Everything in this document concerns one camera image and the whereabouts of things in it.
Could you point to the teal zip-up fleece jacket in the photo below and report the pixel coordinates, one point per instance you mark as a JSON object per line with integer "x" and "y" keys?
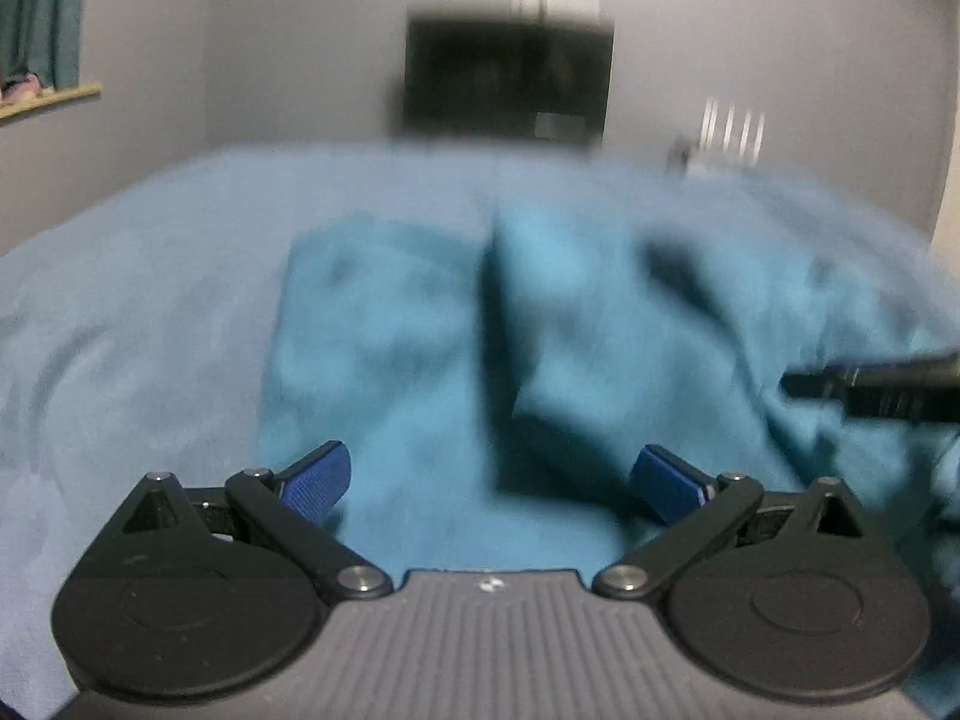
{"x": 420, "y": 360}

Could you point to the white router with antennas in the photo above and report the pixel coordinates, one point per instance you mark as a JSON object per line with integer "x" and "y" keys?
{"x": 720, "y": 139}

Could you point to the blue bed sheet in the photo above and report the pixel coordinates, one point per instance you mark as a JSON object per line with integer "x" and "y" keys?
{"x": 135, "y": 300}

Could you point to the wooden window sill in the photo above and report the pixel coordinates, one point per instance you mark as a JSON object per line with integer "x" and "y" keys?
{"x": 52, "y": 99}

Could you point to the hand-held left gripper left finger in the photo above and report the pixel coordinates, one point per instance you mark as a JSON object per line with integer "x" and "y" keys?
{"x": 319, "y": 484}

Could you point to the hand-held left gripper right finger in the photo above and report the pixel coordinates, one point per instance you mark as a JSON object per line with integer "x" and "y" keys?
{"x": 667, "y": 484}

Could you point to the teal curtain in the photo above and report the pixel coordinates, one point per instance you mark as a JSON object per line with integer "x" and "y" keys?
{"x": 41, "y": 11}

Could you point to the pink plush toy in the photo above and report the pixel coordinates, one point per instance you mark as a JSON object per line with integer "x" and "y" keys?
{"x": 21, "y": 88}

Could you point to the black television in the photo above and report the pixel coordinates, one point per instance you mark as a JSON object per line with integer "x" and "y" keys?
{"x": 510, "y": 79}

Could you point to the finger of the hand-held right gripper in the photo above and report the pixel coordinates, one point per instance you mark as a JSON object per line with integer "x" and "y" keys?
{"x": 877, "y": 388}

